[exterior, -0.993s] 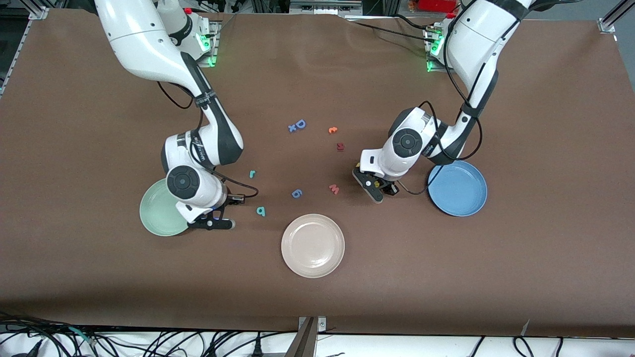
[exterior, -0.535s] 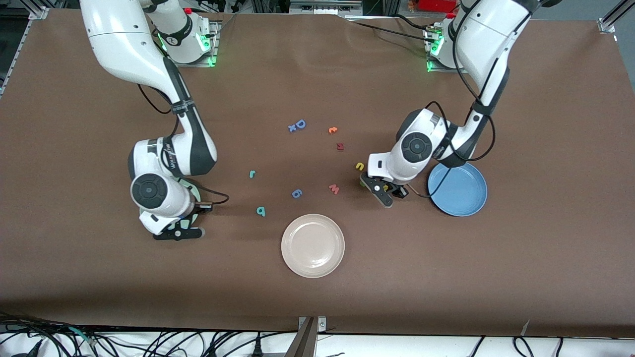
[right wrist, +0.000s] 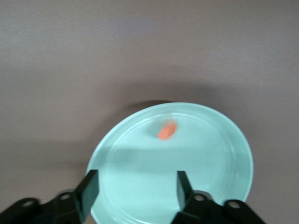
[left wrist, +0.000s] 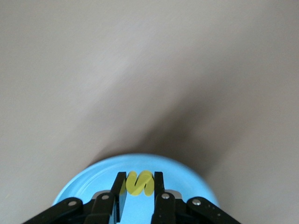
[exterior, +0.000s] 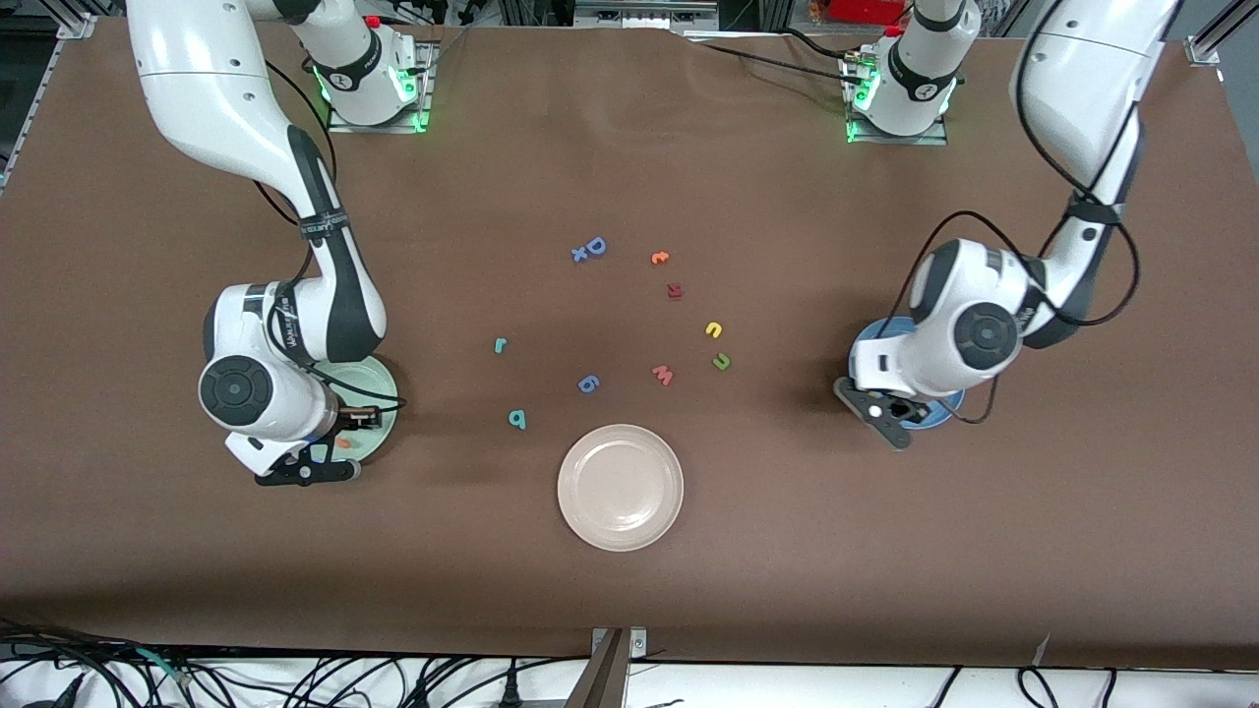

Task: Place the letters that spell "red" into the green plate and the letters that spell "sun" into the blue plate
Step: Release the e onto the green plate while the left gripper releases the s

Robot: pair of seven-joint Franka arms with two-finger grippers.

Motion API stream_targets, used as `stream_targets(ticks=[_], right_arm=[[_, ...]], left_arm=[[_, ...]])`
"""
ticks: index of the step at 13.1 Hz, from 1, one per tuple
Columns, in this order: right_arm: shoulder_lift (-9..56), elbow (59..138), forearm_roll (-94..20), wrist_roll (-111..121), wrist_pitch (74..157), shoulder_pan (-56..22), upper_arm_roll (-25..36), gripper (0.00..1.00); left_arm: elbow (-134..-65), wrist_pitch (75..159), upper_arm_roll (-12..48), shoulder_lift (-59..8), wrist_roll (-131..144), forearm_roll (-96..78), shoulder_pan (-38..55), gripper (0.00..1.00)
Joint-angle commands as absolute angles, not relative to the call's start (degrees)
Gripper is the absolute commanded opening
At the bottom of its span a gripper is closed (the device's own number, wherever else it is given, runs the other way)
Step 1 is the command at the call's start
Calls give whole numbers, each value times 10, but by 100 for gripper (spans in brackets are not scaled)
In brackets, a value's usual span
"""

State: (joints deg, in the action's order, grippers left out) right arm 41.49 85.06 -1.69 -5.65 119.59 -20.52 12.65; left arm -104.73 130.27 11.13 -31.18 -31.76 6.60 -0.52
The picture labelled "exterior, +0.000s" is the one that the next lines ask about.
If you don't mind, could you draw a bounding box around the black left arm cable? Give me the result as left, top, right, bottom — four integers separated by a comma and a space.
890, 0, 1142, 426

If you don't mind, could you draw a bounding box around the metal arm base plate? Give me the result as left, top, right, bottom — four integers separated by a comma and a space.
327, 39, 435, 134
841, 54, 950, 147

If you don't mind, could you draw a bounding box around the beige plate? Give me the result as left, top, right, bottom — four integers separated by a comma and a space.
557, 424, 686, 553

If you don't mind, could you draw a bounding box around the aluminium frame profile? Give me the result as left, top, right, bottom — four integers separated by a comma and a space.
1185, 0, 1259, 68
0, 12, 97, 193

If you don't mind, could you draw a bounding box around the grey power strip box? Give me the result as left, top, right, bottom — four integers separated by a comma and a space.
575, 0, 719, 30

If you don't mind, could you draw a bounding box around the metal table bracket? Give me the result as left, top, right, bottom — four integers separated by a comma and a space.
566, 626, 648, 708

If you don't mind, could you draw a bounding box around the teal floor cable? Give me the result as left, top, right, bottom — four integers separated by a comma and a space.
133, 644, 193, 689

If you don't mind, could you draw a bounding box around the blue plate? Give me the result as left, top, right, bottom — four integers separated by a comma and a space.
848, 316, 968, 431

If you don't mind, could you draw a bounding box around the brown table cover sheet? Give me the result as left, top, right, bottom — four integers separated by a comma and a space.
0, 18, 1259, 672

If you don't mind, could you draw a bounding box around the black table cable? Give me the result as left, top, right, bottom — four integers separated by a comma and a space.
684, 37, 867, 88
775, 27, 865, 62

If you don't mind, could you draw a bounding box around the red box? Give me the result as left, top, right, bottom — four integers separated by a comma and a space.
826, 0, 911, 26

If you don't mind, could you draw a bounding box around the pale green plate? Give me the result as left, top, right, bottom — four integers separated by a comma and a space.
295, 356, 400, 467

